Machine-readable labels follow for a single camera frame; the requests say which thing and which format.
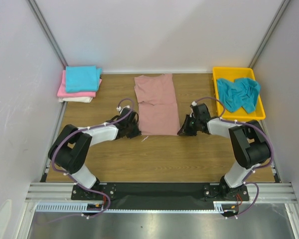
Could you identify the grey slotted cable duct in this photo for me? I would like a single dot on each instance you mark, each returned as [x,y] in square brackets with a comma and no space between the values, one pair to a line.
[69,207]

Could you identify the dusty pink t shirt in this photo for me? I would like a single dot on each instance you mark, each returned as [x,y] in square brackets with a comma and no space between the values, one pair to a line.
[158,110]

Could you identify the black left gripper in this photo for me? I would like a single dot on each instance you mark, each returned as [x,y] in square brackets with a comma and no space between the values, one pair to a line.
[136,132]

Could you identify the folded teal t shirt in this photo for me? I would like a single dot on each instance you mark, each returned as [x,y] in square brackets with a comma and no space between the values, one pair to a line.
[82,79]

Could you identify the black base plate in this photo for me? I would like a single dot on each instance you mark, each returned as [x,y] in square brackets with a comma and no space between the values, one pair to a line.
[170,196]

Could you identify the folded white t shirt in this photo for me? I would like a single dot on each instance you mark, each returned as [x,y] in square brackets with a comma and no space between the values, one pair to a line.
[76,99]

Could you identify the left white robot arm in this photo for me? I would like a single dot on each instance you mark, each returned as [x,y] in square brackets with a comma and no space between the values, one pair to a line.
[70,149]

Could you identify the aluminium frame rail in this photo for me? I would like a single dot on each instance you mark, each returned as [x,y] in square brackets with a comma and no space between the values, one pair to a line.
[38,15]

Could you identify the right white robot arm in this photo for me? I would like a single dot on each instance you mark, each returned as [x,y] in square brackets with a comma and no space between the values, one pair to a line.
[250,146]

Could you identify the folded pink t shirt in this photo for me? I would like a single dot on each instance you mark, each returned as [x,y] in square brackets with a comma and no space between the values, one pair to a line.
[63,94]

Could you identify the yellow plastic bin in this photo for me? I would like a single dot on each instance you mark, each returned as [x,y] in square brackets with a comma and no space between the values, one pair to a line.
[230,74]

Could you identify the teal crumpled t shirt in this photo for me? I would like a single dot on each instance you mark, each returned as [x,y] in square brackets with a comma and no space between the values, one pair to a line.
[241,93]

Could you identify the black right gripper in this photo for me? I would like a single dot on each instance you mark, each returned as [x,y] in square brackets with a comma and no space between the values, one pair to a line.
[189,125]

